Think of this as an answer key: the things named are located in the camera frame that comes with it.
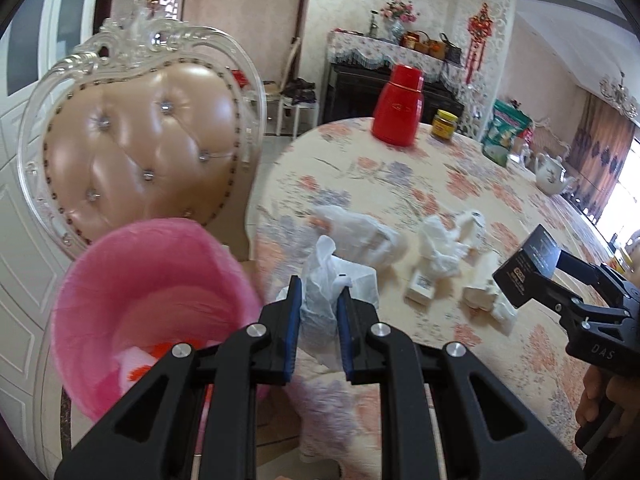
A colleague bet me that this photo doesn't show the thin clear plastic bag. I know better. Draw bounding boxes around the thin clear plastic bag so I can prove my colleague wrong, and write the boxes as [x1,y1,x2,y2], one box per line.
[277,235,381,371]

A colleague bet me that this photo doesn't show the dark handbag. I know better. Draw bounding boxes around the dark handbag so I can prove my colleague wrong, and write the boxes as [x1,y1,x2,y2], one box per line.
[440,32,463,66]

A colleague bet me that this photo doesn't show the white lattice partition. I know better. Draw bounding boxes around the white lattice partition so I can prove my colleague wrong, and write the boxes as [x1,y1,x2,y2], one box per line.
[132,0,183,26]

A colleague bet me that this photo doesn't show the crumpled white plastic bag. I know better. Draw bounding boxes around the crumpled white plastic bag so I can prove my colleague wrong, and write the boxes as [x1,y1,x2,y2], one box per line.
[307,205,408,266]

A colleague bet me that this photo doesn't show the pink lined waste bin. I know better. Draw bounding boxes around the pink lined waste bin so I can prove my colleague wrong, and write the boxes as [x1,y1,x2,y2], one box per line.
[50,217,266,423]

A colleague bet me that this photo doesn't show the red knot wall ornament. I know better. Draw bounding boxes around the red knot wall ornament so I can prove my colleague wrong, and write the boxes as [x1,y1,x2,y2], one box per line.
[467,2,492,86]

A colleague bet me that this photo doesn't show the ornate tan leather chair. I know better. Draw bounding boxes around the ornate tan leather chair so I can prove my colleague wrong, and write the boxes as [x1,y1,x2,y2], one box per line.
[17,17,268,261]

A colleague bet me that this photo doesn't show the ornate cream sofa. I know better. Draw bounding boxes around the ornate cream sofa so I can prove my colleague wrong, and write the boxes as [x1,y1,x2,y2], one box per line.
[520,119,573,161]

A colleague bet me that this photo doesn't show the person's right hand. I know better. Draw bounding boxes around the person's right hand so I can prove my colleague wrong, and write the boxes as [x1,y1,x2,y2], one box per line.
[575,365,640,438]

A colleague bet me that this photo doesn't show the floral lace piano cover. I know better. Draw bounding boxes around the floral lace piano cover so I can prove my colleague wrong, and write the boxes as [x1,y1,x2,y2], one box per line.
[327,30,463,86]

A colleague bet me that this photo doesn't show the brown patterned curtain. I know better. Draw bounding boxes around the brown patterned curtain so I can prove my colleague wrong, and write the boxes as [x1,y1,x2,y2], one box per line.
[570,92,636,216]

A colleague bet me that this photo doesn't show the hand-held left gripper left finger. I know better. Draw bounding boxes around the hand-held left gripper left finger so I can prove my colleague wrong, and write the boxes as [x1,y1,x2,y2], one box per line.
[54,275,303,480]

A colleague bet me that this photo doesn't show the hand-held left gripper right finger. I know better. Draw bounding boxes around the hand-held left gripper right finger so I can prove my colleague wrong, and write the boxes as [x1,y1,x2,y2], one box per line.
[336,287,586,480]

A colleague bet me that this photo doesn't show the white carton with orange stripe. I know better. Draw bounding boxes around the white carton with orange stripe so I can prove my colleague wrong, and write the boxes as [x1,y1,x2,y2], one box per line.
[404,270,438,305]

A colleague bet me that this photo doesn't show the white cabinet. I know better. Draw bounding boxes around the white cabinet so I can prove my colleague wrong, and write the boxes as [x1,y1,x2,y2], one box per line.
[0,0,108,101]

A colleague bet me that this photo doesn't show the green snack bag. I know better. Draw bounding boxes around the green snack bag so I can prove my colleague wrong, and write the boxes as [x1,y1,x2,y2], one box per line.
[482,100,533,167]

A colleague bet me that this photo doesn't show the yellow lid glass jar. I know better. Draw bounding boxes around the yellow lid glass jar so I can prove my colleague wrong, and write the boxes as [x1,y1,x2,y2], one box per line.
[431,109,460,142]

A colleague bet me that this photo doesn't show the dark bag on stool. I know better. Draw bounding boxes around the dark bag on stool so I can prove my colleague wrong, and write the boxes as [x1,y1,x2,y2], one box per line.
[282,77,318,106]

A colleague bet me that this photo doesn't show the dark upright piano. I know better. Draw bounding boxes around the dark upright piano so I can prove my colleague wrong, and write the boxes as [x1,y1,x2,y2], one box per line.
[320,62,466,126]

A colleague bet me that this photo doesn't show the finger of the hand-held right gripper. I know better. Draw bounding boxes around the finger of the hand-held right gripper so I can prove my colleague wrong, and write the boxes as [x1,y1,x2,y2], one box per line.
[552,249,632,293]
[527,270,593,331]

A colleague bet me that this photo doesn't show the pink flowers in vase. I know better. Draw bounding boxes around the pink flowers in vase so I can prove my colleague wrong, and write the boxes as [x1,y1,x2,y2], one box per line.
[380,0,418,43]

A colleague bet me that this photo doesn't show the large orange foam net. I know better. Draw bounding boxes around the large orange foam net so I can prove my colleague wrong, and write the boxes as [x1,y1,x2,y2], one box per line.
[127,341,176,381]

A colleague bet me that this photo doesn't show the woven basket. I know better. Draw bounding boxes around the woven basket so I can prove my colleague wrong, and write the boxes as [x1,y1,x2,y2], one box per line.
[415,30,446,56]

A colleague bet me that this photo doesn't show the crystal chandelier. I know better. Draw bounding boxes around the crystal chandelier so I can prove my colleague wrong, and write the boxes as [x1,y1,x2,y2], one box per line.
[599,72,640,121]

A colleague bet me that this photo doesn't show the white floral teapot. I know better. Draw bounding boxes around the white floral teapot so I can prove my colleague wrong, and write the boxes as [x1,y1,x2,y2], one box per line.
[532,152,576,196]

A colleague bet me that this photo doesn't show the white cushioned side chair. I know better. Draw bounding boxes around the white cushioned side chair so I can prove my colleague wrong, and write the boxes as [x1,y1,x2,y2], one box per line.
[262,37,321,136]

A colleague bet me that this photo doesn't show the small black box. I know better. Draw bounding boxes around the small black box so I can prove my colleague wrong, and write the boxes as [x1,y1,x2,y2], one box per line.
[492,224,563,308]

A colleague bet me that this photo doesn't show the red thermos flask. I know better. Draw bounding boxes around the red thermos flask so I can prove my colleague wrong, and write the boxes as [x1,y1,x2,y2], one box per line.
[371,64,427,148]

